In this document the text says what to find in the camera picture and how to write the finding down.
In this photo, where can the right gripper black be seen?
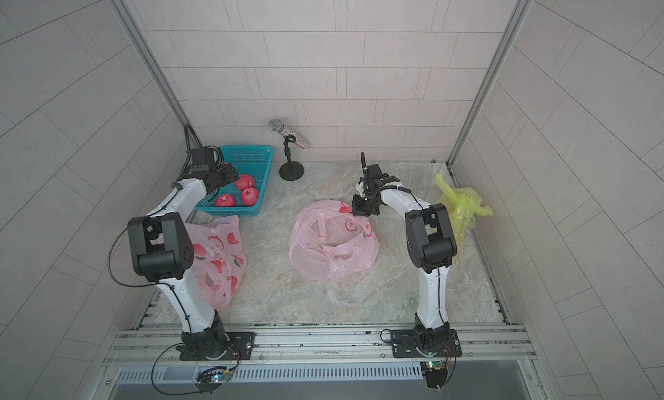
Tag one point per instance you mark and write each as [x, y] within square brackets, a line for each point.
[360, 209]

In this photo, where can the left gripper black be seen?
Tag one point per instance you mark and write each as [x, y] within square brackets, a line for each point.
[231, 173]

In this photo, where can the red apple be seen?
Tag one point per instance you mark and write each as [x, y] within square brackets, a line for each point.
[249, 196]
[245, 181]
[225, 201]

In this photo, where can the pink plastic bag back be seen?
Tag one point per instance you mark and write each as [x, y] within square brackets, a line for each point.
[328, 242]

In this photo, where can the pink plastic bag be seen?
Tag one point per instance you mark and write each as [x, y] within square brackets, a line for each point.
[328, 242]
[220, 260]

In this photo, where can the yellow-green plastic bag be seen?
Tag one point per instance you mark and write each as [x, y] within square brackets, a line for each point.
[463, 205]

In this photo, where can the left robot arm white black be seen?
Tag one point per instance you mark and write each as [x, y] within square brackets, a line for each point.
[163, 253]

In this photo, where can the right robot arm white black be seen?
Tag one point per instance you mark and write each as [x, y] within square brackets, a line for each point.
[431, 246]

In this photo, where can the teal plastic basket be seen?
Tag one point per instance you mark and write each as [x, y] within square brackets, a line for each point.
[254, 160]

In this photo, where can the microphone on black stand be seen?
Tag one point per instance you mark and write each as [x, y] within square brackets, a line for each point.
[291, 170]

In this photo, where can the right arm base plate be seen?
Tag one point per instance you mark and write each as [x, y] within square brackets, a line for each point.
[441, 342]

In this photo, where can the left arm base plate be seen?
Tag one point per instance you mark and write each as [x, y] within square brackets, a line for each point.
[210, 346]

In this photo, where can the right circuit board with cables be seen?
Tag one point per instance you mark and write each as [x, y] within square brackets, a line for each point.
[435, 373]

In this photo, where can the circuit board with cables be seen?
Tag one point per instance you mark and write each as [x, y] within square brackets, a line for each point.
[208, 381]
[435, 373]

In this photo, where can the aluminium rail frame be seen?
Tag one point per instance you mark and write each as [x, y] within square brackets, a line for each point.
[316, 353]

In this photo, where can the left circuit board with cables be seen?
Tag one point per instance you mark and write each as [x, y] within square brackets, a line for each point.
[208, 381]

